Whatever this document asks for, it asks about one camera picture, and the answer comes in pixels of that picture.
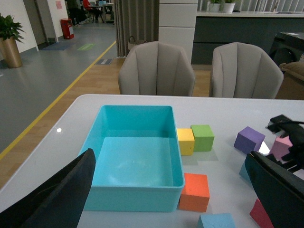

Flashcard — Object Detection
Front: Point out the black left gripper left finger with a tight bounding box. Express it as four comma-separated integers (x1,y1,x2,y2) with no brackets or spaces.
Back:
0,149,96,228

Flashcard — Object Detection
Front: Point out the cyan plastic bin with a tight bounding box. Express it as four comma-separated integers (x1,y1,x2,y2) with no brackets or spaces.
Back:
82,105,185,212

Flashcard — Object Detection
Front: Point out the left beige chair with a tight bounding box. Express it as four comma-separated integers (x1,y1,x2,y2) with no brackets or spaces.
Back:
118,41,195,96

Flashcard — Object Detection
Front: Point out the black washing machine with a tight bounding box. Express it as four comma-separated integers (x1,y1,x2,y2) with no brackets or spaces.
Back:
269,32,304,66

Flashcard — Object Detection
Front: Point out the white potted plant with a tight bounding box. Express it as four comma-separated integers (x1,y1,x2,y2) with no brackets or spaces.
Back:
207,0,221,12
222,0,236,13

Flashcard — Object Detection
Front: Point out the red cabinet box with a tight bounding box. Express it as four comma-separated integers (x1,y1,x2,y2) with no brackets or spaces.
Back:
60,18,74,39

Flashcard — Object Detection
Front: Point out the woven basket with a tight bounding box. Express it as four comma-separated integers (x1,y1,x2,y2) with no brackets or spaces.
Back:
128,36,148,50

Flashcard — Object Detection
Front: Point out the right beige chair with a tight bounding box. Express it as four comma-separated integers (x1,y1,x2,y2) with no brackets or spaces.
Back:
209,42,284,99

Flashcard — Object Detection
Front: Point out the pink foam block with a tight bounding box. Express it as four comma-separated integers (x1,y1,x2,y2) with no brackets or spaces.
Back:
270,136,293,160

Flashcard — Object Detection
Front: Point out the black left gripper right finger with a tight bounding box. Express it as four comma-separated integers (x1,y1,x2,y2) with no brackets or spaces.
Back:
245,151,304,228

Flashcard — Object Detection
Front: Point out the green foam block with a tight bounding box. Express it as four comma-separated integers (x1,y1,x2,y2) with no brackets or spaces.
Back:
190,124,215,152

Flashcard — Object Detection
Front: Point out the light blue foam block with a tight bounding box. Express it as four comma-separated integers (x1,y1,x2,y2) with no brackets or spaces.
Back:
196,213,236,228
239,163,253,189

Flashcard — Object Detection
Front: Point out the yellow foam block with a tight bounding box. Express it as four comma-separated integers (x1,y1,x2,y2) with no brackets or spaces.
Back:
177,128,195,156

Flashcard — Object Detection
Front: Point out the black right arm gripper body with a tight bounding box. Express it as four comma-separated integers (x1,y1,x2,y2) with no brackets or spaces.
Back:
266,114,304,172

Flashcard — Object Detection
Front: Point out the beige chair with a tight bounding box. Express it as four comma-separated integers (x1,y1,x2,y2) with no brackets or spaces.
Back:
118,41,195,96
209,42,284,99

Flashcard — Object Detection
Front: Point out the red foam block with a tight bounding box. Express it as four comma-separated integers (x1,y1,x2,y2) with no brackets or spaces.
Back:
249,199,274,228

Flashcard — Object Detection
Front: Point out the purple foam block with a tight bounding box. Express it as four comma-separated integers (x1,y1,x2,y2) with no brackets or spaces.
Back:
234,126,266,154

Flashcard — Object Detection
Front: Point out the potted plant gold planter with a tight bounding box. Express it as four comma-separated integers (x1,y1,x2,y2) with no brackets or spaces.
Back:
0,15,24,68

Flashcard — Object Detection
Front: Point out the orange foam block near bin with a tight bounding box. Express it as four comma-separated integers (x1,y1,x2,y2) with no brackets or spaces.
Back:
178,173,210,213

